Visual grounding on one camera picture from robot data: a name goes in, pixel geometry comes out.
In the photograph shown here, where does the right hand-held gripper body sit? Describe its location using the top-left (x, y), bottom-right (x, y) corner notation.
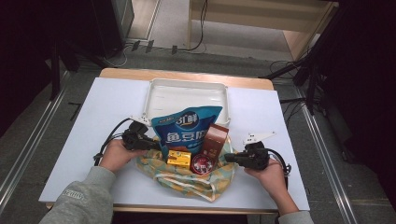
top-left (235, 131), bottom-right (276, 171)

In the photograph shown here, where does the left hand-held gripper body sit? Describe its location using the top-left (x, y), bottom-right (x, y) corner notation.
top-left (120, 114), bottom-right (157, 152)

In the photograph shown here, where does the brown biscuit box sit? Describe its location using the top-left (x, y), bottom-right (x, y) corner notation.
top-left (199, 123), bottom-right (231, 160)

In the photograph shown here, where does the yellow drink carton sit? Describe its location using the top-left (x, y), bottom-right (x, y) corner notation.
top-left (166, 149), bottom-right (192, 169)

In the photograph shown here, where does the red round tin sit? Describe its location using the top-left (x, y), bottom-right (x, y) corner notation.
top-left (190, 152), bottom-right (215, 175)

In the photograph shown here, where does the blue snack pouch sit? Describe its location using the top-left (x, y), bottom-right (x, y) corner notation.
top-left (151, 105), bottom-right (223, 161)

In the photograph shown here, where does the lemon print fabric bag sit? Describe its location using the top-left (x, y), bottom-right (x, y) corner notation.
top-left (135, 136), bottom-right (239, 203)

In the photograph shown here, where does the white plastic tray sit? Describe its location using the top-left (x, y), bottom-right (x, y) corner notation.
top-left (143, 77), bottom-right (232, 127)

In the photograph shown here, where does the person's left hand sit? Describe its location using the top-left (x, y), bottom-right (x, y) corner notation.
top-left (99, 139), bottom-right (148, 175)

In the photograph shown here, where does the person's right hand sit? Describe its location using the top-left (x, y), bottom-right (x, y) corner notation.
top-left (244, 158), bottom-right (289, 196)

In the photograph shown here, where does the wooden table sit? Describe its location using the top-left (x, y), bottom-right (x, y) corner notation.
top-left (46, 67), bottom-right (279, 216)

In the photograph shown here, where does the black metal stand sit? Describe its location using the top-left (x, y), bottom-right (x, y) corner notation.
top-left (261, 0), bottom-right (347, 116)

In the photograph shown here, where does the dark cabinet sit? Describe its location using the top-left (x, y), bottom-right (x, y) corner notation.
top-left (90, 0), bottom-right (135, 58)

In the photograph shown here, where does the wooden shelf unit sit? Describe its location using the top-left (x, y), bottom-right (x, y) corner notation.
top-left (186, 0), bottom-right (340, 62)

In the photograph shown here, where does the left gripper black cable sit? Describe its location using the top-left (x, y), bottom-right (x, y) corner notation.
top-left (92, 117), bottom-right (132, 167)

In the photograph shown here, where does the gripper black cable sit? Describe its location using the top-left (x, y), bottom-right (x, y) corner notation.
top-left (92, 117), bottom-right (132, 167)
top-left (266, 147), bottom-right (292, 189)

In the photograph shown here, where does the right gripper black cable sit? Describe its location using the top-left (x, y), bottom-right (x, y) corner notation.
top-left (266, 147), bottom-right (292, 189)

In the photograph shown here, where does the aluminium floor rail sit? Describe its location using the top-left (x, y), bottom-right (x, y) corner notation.
top-left (295, 90), bottom-right (360, 224)
top-left (0, 70), bottom-right (71, 213)

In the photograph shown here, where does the white floor cable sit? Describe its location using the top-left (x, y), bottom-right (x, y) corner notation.
top-left (102, 46), bottom-right (129, 68)

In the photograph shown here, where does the black hanging cable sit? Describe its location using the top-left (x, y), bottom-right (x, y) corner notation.
top-left (174, 0), bottom-right (209, 52)

